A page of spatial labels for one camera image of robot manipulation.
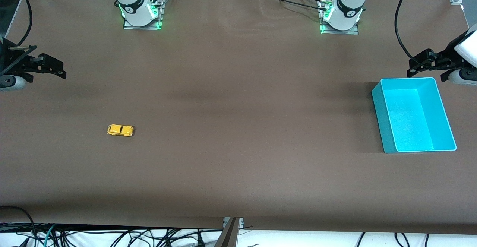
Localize black looped floor cable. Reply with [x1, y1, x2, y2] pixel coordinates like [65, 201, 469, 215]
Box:
[0, 205, 37, 247]

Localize dark slanted post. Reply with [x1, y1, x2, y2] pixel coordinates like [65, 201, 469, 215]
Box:
[213, 217, 240, 247]

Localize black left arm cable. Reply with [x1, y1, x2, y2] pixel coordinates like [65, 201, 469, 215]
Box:
[395, 0, 429, 69]

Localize turquoise plastic bin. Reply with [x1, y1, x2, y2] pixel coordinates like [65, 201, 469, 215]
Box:
[371, 77, 457, 154]

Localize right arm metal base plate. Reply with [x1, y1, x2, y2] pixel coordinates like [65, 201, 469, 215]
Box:
[123, 0, 164, 30]

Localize metal bracket with screws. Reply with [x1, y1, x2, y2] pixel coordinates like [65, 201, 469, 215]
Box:
[222, 217, 244, 229]

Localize yellow beetle toy car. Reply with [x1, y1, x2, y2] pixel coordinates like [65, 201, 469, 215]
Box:
[107, 124, 134, 137]

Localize long black base cable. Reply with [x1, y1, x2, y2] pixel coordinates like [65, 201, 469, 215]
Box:
[257, 0, 328, 11]

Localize teal floor cable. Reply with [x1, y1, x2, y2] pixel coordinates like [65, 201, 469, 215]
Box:
[43, 224, 57, 247]

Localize tangled black floor cables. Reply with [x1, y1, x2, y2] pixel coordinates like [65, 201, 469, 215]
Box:
[0, 223, 224, 247]

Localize brown table cover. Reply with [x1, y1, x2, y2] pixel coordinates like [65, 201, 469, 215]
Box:
[0, 0, 477, 234]

